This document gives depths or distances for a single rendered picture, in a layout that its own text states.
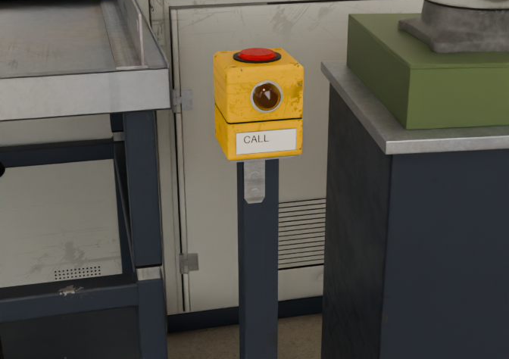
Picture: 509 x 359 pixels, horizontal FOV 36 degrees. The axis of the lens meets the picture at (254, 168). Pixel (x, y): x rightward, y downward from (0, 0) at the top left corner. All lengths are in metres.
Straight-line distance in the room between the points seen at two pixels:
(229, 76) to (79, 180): 1.03
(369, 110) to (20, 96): 0.49
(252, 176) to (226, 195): 0.97
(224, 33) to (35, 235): 0.62
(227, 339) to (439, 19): 1.06
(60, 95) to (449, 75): 0.50
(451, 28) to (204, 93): 0.71
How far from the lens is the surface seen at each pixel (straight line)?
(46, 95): 1.00
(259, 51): 0.81
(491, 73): 1.08
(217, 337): 1.95
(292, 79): 0.78
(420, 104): 1.06
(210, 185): 1.78
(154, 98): 1.00
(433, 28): 1.16
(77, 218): 1.80
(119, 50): 1.08
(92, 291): 1.13
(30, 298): 1.14
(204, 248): 1.85
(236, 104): 0.78
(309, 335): 1.96
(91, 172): 1.76
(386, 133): 1.05
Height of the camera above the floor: 1.09
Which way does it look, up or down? 22 degrees down
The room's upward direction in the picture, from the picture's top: straight up
